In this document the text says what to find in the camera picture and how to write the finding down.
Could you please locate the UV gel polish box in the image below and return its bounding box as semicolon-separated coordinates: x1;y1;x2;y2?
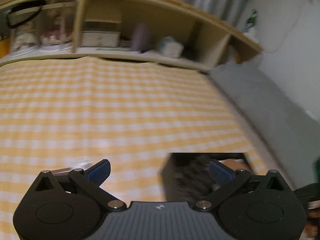
51;162;92;176

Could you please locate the grey pillow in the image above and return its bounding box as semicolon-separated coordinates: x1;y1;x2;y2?
209;62;319;187

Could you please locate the cream wooden shelf unit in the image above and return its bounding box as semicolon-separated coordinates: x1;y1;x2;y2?
1;0;261;72

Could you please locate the dark brown hair claw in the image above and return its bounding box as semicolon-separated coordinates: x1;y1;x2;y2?
174;153;215;203

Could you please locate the white tissue box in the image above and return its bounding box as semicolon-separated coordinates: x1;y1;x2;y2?
157;36;184;59

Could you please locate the black cardboard box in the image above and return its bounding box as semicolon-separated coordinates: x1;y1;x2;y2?
161;153;253;204

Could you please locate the round cork coaster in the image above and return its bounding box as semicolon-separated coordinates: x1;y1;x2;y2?
220;159;252;172

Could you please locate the yellow white checkered cloth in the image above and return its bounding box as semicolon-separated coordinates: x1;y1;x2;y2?
1;57;267;239

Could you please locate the lilac bottle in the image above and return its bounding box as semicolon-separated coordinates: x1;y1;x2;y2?
131;23;151;51

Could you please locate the white small drawer box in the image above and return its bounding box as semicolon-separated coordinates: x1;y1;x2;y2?
81;31;120;48

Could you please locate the clear doll display case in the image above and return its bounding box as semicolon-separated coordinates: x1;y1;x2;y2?
40;2;76;51

